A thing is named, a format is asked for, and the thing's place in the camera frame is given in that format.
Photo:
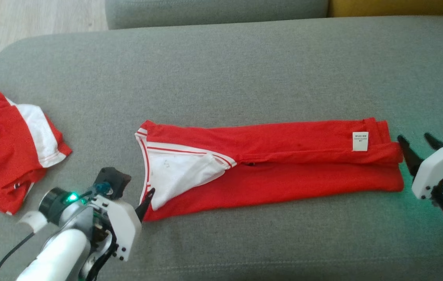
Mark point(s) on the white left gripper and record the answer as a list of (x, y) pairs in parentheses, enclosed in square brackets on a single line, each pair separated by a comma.
[(122, 224)]

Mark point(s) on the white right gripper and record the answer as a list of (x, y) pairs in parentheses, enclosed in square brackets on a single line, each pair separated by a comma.
[(436, 171)]

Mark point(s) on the red white striped trousers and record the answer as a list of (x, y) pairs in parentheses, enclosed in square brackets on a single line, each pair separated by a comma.
[(284, 179)]

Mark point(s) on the yellow pillow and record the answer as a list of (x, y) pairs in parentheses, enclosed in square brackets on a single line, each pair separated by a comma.
[(393, 7)]

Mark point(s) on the grey sofa seat cushion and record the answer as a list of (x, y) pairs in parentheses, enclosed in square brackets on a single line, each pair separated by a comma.
[(245, 78)]

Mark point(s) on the grey sofa back cushion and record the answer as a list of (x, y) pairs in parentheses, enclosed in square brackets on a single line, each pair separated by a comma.
[(213, 11)]

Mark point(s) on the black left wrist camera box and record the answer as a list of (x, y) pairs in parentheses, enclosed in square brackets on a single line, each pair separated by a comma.
[(114, 179)]

